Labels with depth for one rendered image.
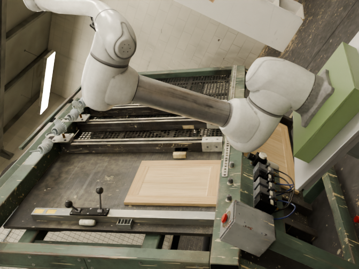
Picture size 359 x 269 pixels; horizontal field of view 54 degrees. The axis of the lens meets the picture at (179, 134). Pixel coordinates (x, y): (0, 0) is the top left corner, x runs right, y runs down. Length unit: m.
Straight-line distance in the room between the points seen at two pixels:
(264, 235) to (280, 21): 4.50
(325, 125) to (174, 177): 0.97
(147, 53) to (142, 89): 6.59
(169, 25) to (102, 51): 6.27
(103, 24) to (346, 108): 0.81
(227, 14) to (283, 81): 4.32
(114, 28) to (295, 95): 0.66
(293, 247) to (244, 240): 0.19
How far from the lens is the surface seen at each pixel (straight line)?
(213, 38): 7.30
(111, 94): 1.20
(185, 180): 1.94
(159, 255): 1.55
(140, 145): 2.24
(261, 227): 1.37
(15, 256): 1.86
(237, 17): 5.58
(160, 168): 2.06
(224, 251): 1.53
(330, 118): 1.26
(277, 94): 1.32
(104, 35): 1.14
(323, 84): 1.37
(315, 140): 1.32
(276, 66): 1.31
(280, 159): 2.74
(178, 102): 1.25
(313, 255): 1.50
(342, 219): 2.19
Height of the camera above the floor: 1.32
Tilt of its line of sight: 4 degrees down
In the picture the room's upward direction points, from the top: 66 degrees counter-clockwise
